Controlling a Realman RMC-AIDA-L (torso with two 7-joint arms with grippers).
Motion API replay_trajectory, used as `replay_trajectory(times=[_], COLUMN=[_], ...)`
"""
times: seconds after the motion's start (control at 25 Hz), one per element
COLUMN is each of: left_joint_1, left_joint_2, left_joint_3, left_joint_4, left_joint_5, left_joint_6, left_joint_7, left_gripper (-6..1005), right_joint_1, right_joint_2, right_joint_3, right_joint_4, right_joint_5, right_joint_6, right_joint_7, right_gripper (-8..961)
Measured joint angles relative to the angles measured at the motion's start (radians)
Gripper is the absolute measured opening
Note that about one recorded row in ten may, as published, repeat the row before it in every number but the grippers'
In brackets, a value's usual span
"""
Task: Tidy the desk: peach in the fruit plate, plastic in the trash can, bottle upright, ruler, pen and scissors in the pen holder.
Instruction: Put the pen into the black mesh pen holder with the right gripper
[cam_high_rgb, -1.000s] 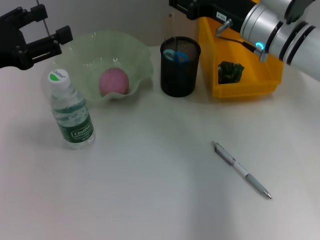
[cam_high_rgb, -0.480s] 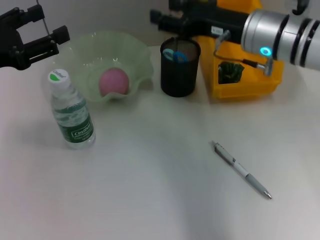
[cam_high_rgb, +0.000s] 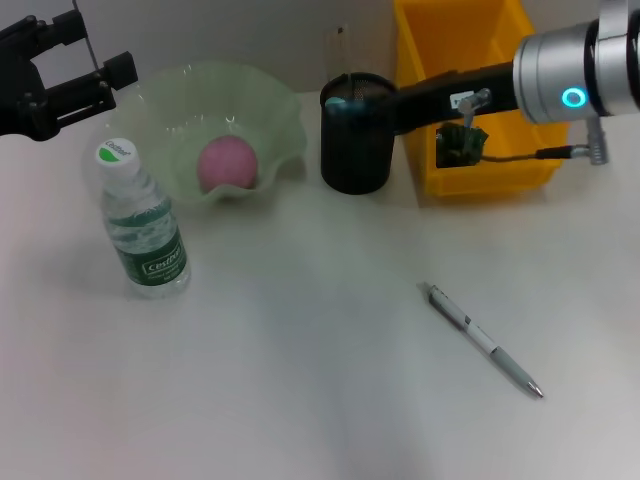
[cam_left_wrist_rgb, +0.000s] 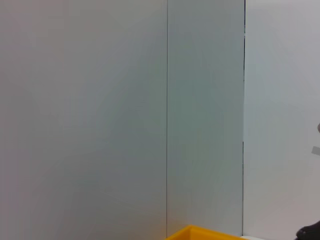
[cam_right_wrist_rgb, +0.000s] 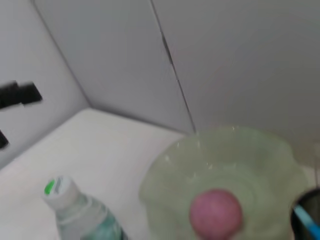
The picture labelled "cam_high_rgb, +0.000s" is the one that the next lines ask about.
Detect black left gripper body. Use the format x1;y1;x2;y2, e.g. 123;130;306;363
0;18;62;144

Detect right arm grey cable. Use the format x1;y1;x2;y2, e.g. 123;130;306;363
458;87;612;167

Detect green plastic wrapper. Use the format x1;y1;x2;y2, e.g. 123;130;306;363
434;123;489;169

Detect black mesh pen holder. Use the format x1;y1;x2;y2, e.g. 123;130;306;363
319;72;397;196

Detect pink peach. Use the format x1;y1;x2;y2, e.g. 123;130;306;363
196;135;260;194

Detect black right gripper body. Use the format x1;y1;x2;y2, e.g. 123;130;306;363
391;59;522;140

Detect white grey pen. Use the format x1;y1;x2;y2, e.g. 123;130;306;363
422;281;546;400

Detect green glass fruit plate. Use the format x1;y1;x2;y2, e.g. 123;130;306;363
107;62;308;209

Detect clear green-label water bottle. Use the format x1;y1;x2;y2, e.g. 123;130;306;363
94;137;193;300

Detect yellow plastic bin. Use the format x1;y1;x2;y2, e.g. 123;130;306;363
392;0;571;201

